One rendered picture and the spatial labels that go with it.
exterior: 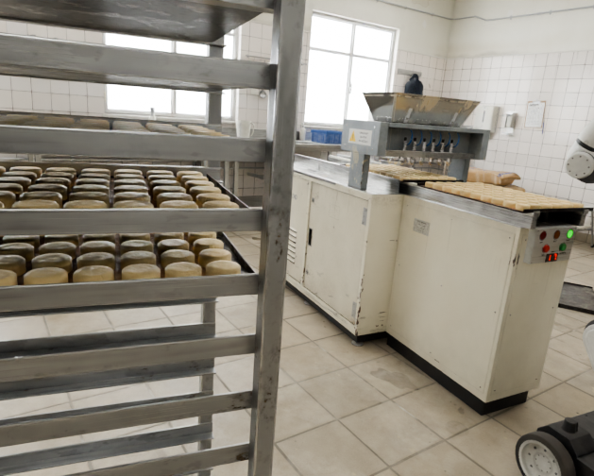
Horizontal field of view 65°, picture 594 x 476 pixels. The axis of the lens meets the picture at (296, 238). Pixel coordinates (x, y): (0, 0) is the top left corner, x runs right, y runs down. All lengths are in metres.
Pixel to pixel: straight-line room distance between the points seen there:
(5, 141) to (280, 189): 0.30
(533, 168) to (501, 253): 4.63
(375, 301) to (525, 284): 0.79
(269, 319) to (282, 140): 0.24
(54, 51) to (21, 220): 0.19
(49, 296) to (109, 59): 0.28
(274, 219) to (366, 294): 1.89
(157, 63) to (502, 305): 1.70
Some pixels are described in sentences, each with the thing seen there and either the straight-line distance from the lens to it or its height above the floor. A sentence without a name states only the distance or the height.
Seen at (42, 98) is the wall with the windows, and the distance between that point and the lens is 4.86.
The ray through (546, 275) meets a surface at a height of 0.63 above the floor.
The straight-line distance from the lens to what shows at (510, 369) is 2.22.
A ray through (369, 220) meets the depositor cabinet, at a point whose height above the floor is 0.71.
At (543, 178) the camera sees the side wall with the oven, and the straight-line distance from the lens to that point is 6.52.
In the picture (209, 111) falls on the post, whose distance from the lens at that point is 1.01.
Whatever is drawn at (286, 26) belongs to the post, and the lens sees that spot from 0.58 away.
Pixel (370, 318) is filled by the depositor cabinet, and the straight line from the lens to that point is 2.53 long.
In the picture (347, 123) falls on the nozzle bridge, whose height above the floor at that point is 1.16.
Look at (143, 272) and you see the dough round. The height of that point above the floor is 0.97.
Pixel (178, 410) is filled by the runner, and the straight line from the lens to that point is 0.71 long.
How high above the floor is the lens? 1.19
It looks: 15 degrees down
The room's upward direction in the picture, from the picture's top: 4 degrees clockwise
